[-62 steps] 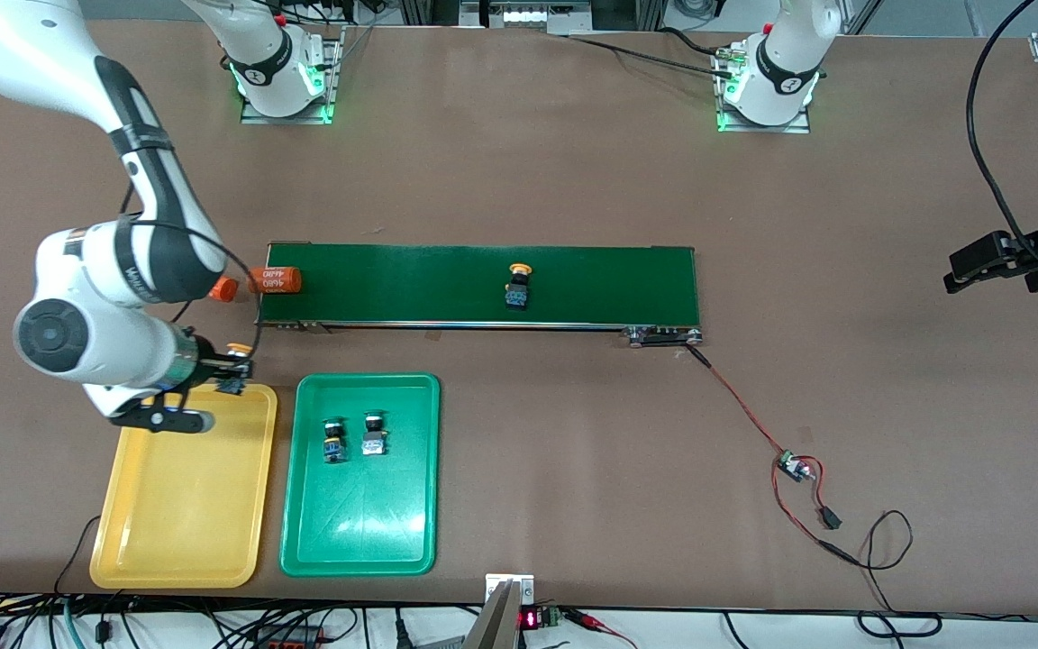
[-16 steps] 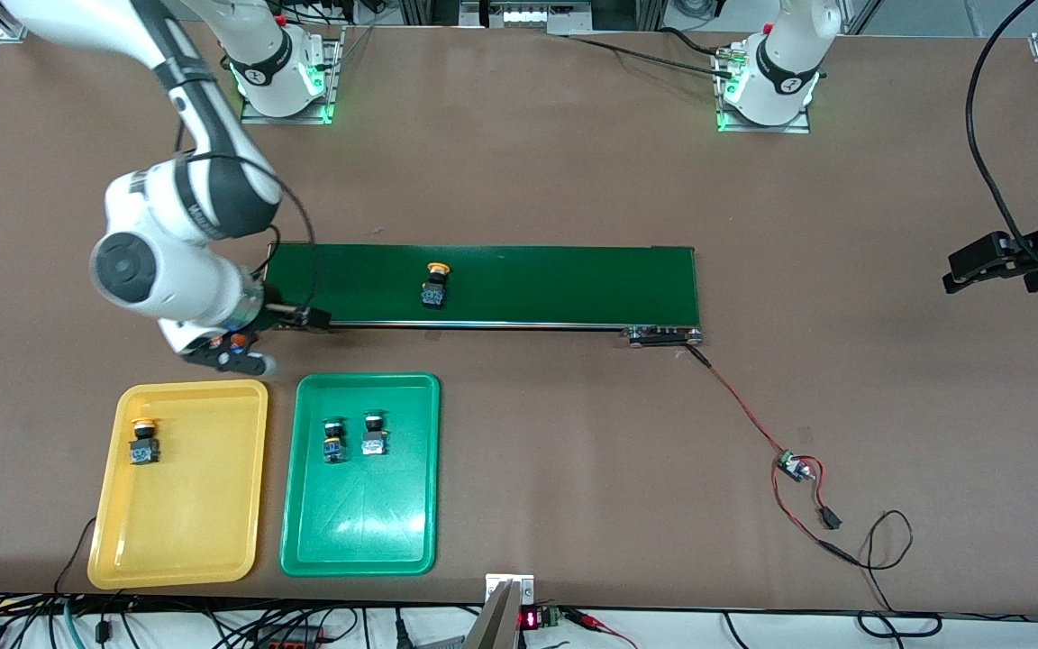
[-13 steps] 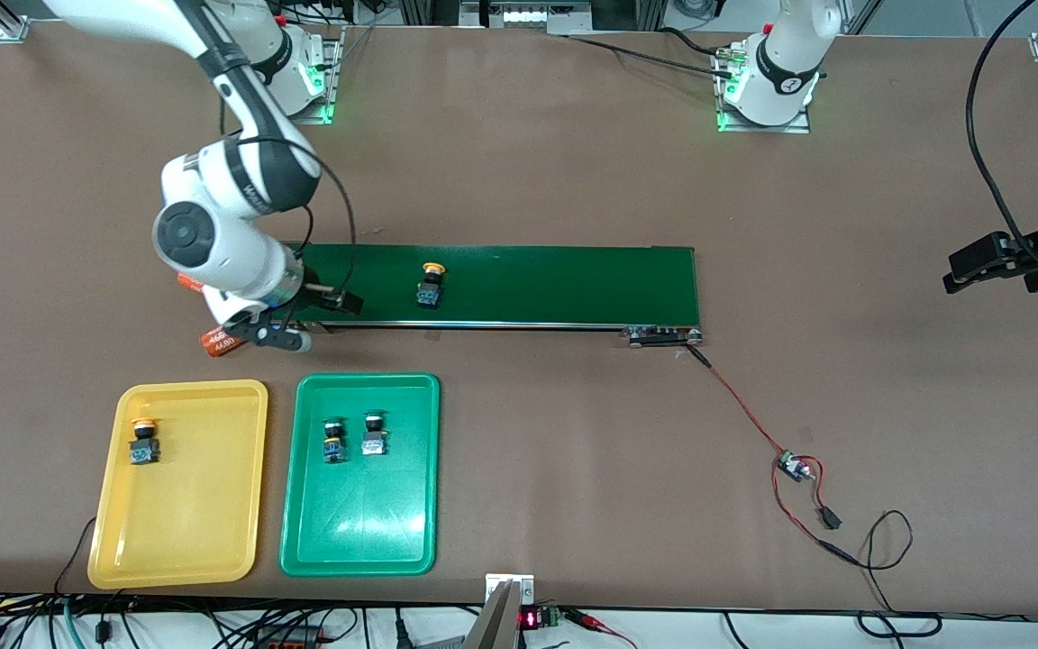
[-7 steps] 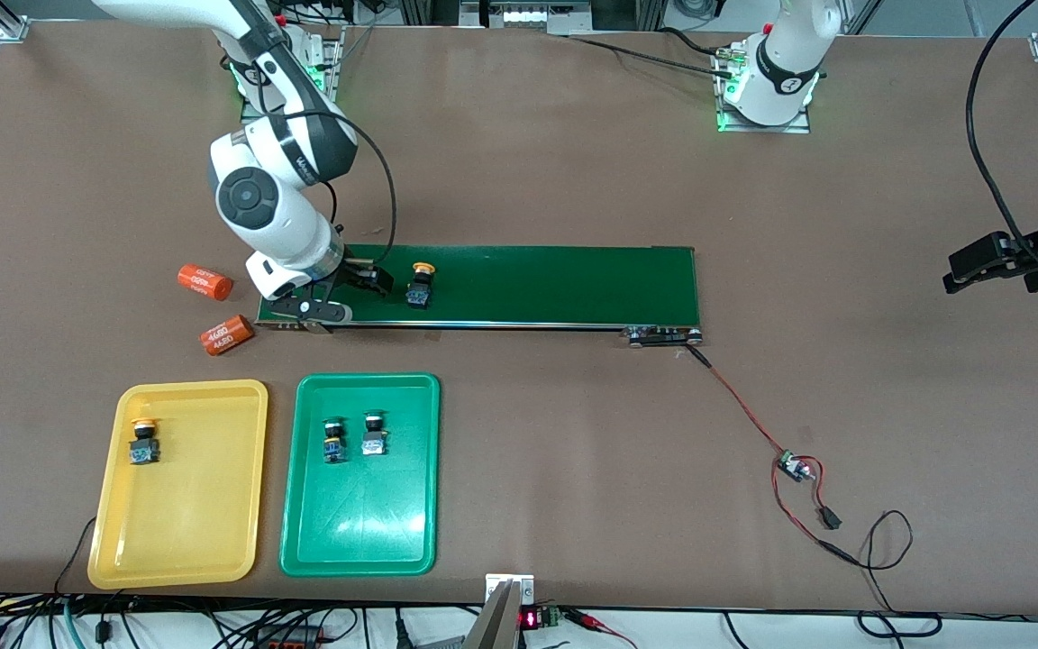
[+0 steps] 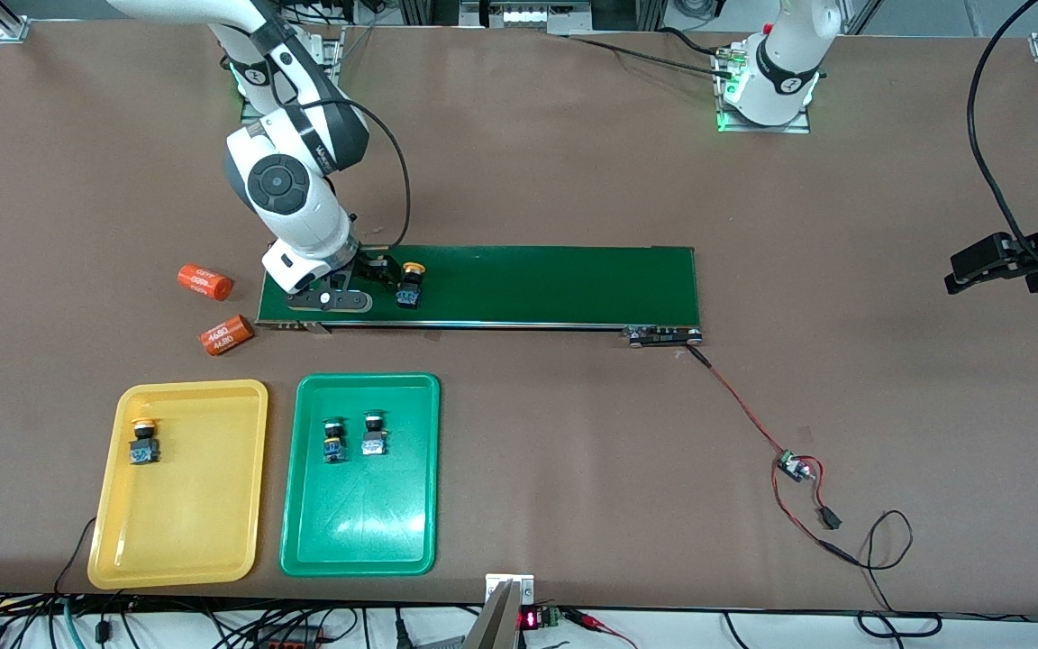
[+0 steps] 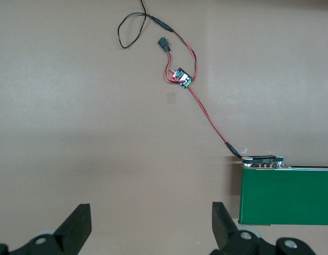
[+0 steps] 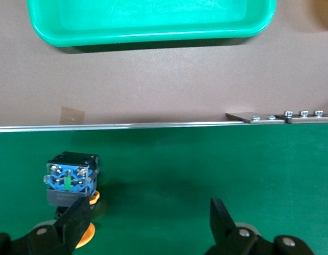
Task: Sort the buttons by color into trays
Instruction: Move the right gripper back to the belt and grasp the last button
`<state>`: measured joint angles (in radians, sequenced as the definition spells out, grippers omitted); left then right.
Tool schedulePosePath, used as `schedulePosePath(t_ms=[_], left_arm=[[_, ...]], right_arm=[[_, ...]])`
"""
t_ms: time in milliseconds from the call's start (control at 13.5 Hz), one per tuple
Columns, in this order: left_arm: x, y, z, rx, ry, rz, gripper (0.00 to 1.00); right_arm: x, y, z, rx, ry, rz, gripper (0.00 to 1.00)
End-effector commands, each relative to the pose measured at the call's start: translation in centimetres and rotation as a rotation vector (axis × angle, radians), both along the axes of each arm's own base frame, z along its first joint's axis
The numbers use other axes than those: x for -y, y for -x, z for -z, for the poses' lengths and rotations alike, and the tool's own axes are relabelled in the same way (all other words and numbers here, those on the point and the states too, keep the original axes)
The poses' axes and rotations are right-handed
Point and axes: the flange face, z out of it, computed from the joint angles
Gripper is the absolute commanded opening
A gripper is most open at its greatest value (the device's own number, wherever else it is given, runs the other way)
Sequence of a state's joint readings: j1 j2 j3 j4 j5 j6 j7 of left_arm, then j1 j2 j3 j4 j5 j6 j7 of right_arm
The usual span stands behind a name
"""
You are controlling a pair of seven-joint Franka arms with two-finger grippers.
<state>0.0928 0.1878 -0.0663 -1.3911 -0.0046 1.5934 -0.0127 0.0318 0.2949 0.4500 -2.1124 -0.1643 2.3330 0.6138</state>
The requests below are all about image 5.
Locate yellow push button switch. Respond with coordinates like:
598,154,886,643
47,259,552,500
128,417,161,467
396,261,428,311

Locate orange 4680 battery cylinder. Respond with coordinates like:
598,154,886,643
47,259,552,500
200,314,256,358
178,263,234,303

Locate green push button switch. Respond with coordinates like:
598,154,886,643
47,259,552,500
321,417,349,466
361,411,391,458

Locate green conveyor belt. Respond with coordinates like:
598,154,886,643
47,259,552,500
254,242,705,349

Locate green plastic tray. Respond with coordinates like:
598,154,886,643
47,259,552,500
279,372,442,578

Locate small black circuit board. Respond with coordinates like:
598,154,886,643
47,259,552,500
773,450,815,484

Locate grey background device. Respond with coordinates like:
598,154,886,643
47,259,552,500
460,0,592,35

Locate yellow plastic tray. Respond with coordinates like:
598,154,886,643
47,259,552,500
87,379,269,590

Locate orange power strip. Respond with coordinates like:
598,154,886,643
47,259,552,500
253,626,326,649

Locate red clip leads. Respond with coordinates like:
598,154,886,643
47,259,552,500
564,608,642,649

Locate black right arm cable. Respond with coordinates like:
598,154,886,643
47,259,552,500
271,54,414,251

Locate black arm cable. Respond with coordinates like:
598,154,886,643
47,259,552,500
271,54,414,251
968,0,1038,276

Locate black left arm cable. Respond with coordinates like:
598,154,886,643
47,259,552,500
968,0,1038,276

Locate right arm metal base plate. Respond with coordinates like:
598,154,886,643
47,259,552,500
240,25,344,125

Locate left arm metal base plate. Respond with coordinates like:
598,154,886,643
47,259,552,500
715,41,813,134

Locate red black conveyor cable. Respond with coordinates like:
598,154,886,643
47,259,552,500
686,345,786,459

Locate black switch with red lead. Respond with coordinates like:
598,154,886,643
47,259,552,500
803,469,843,530

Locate black base cable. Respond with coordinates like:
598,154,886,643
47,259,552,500
564,27,736,82

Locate black coiled floor cable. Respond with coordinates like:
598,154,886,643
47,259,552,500
857,611,943,639

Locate grey metal camera stand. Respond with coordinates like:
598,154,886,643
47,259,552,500
463,573,536,649

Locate thin black table cable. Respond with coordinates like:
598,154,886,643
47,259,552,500
52,515,104,598

